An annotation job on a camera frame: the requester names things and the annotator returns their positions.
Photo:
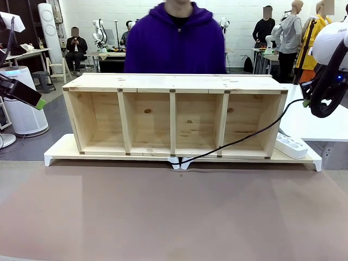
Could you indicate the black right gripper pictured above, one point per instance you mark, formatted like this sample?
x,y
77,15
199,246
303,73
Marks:
x,y
306,91

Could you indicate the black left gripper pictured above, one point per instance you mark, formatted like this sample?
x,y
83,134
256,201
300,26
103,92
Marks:
x,y
12,87

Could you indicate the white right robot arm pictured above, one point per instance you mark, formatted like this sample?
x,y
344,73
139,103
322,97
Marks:
x,y
330,38

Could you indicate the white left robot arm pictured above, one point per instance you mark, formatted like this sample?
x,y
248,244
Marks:
x,y
16,21

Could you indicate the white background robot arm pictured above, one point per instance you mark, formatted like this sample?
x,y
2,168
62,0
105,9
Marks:
x,y
225,22
98,30
272,38

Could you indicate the grey plastic stool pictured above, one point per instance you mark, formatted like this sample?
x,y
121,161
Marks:
x,y
43,81

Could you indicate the white round air purifier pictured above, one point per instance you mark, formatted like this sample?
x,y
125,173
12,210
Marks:
x,y
24,117

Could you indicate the small wooden step stool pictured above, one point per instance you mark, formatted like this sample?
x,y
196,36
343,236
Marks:
x,y
58,69

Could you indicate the white power strip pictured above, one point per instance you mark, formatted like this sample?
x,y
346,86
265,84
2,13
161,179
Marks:
x,y
292,146

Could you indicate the light wooden background table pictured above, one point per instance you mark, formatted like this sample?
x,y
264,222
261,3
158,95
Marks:
x,y
27,53

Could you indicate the mannequin in yellow jacket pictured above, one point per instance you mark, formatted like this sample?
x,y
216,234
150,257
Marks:
x,y
308,54

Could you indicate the white fan base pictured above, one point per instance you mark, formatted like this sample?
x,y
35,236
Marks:
x,y
6,140

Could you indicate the black bag on table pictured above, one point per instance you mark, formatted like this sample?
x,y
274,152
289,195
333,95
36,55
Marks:
x,y
16,50

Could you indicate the wooden riser with white legs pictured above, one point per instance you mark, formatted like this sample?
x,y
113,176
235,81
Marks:
x,y
282,159
62,148

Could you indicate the black tripod stand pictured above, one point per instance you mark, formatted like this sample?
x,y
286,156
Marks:
x,y
305,49

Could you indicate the grey background desk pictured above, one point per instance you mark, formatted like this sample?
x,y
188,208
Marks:
x,y
261,62
229,58

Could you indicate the seated person in black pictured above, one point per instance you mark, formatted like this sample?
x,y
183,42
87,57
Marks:
x,y
76,49

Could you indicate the black backpack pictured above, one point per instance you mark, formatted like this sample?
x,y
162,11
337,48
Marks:
x,y
248,65

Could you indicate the tall white air conditioner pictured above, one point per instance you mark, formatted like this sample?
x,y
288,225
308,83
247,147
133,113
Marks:
x,y
50,30

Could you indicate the mannequin in grey hoodie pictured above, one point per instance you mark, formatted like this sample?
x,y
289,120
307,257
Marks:
x,y
291,32

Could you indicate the black box under table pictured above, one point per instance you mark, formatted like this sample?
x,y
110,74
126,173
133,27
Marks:
x,y
111,66

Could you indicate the dark-haired person in black sweater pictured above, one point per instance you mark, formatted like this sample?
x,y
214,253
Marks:
x,y
264,27

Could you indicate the background person in plaid shirt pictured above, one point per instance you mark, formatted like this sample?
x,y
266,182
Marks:
x,y
125,35

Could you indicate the four-compartment wooden shelf box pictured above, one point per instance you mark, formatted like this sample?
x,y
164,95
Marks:
x,y
174,81

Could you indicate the person in purple hoodie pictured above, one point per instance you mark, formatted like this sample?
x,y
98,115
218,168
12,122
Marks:
x,y
174,46

